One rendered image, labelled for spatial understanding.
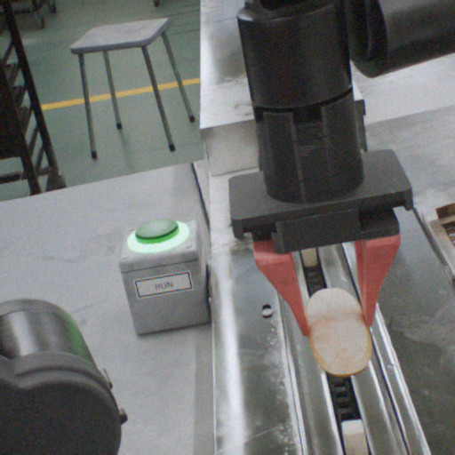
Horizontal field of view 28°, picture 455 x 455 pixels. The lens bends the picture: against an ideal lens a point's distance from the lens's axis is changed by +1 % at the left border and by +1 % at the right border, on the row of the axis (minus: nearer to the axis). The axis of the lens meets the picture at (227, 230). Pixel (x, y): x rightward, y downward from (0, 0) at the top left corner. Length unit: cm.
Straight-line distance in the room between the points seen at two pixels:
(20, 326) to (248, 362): 21
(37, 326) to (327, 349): 17
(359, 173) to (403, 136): 64
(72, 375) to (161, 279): 32
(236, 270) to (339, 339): 26
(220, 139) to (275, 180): 49
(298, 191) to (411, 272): 35
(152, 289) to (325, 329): 26
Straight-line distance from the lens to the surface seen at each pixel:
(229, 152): 101
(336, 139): 51
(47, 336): 52
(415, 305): 80
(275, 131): 50
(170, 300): 81
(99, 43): 370
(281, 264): 52
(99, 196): 115
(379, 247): 53
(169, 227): 81
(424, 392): 70
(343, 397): 67
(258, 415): 63
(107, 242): 102
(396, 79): 140
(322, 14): 49
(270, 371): 67
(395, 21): 51
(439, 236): 75
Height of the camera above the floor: 123
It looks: 25 degrees down
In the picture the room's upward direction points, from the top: 11 degrees counter-clockwise
